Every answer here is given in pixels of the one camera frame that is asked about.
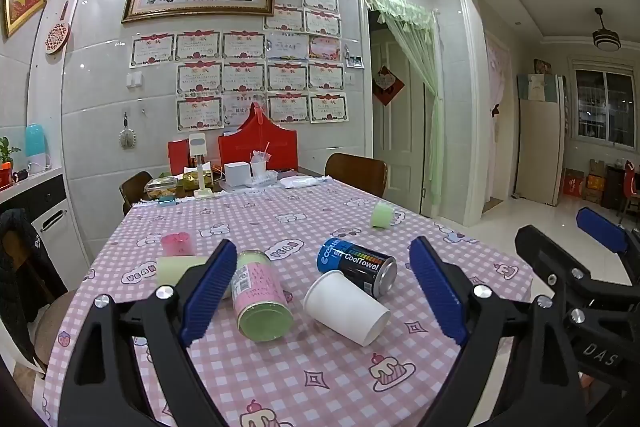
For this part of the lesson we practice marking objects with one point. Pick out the pink checkered tablecloth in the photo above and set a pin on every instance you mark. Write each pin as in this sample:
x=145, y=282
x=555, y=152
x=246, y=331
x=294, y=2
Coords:
x=300, y=377

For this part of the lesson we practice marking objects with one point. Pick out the light green cup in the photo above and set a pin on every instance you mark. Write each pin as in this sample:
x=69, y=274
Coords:
x=382, y=214

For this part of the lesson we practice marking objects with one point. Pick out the black and white cabinet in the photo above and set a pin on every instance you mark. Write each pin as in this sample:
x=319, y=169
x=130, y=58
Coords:
x=42, y=217

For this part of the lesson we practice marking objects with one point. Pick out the white square box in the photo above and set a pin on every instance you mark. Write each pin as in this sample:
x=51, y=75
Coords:
x=236, y=175

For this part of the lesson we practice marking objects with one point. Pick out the white door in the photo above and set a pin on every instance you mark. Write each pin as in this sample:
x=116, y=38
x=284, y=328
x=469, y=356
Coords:
x=400, y=147

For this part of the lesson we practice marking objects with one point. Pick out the potted green plant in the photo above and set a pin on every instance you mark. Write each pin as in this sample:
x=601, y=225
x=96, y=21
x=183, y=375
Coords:
x=6, y=157

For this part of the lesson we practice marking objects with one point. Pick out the pink can with green lid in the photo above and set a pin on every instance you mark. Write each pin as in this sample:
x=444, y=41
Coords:
x=260, y=292

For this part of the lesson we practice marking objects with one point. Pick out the red chair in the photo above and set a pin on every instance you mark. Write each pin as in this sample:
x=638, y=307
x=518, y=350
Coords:
x=630, y=187

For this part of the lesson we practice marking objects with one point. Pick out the window with bars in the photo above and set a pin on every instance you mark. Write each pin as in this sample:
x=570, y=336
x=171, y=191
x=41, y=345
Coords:
x=607, y=104

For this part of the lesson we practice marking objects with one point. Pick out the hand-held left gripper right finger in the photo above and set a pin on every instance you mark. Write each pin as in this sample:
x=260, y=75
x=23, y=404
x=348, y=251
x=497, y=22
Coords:
x=440, y=292

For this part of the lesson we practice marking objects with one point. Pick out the brown wooden chair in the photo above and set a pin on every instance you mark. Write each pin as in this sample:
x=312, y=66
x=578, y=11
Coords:
x=134, y=192
x=357, y=172

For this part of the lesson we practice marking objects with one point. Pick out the ceiling fan lamp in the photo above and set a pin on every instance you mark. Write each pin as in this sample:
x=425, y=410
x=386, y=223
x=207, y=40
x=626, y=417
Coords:
x=606, y=38

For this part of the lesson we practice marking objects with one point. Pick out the green door curtain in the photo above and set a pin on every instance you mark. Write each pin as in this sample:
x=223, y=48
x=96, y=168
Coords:
x=430, y=107

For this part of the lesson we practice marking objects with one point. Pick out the stack of cardboard boxes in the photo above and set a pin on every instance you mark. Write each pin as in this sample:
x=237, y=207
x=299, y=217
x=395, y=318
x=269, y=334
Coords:
x=590, y=184

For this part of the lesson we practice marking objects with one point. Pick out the white plastic bag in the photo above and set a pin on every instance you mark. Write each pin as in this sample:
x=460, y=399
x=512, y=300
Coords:
x=299, y=182

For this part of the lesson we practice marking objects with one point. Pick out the white light switch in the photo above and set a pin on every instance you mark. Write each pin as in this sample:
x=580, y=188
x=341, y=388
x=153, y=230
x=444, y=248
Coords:
x=134, y=80

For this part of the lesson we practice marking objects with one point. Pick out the black and blue can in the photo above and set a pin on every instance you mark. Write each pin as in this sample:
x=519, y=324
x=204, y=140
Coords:
x=352, y=263

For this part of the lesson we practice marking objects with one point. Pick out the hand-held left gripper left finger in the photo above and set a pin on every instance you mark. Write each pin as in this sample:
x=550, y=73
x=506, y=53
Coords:
x=207, y=292

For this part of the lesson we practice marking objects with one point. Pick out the red diamond door decoration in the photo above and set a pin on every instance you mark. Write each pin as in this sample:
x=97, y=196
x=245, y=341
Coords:
x=388, y=86

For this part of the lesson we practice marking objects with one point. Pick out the white desk lamp stand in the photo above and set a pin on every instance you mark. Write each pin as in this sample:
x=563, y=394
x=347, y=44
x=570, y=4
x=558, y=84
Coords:
x=201, y=157

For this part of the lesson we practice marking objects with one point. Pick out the white paper cup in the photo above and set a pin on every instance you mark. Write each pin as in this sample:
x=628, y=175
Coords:
x=345, y=307

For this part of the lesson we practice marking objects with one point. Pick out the glass food container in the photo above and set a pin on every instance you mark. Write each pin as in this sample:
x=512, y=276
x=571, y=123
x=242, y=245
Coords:
x=161, y=189

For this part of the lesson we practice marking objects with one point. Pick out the blue and white appliance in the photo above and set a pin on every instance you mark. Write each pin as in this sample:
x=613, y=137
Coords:
x=36, y=147

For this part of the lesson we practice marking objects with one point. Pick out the round wooden wall ornament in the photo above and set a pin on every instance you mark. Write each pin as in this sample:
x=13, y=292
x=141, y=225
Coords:
x=59, y=32

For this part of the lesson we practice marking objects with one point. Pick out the hanging round brush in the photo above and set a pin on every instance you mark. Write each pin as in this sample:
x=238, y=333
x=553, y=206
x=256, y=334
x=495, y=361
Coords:
x=126, y=138

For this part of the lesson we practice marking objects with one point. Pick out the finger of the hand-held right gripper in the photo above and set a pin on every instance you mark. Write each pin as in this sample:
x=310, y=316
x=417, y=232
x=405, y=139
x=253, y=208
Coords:
x=602, y=231
x=542, y=254

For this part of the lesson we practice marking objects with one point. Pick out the group of wall certificates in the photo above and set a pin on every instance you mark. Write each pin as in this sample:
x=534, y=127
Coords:
x=245, y=72

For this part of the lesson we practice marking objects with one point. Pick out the dark jacket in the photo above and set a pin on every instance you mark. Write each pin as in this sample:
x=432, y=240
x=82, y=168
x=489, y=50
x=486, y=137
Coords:
x=25, y=272

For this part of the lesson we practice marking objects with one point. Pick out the small red box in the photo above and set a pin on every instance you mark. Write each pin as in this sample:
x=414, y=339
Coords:
x=179, y=157

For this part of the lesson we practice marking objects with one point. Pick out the clear cup with straws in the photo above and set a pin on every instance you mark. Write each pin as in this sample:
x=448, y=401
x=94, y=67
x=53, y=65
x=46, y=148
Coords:
x=259, y=167

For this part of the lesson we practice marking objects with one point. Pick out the white refrigerator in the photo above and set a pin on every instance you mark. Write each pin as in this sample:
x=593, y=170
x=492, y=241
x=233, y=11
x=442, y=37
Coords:
x=537, y=142

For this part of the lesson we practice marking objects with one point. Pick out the pink curtain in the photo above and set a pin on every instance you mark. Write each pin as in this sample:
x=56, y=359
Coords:
x=497, y=77

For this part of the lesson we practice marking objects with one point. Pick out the pale yellow-green cup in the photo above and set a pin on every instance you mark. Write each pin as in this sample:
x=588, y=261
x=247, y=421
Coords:
x=177, y=271

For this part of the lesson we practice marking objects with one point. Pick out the pink plastic cup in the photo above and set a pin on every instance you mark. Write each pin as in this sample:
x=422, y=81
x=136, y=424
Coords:
x=177, y=244

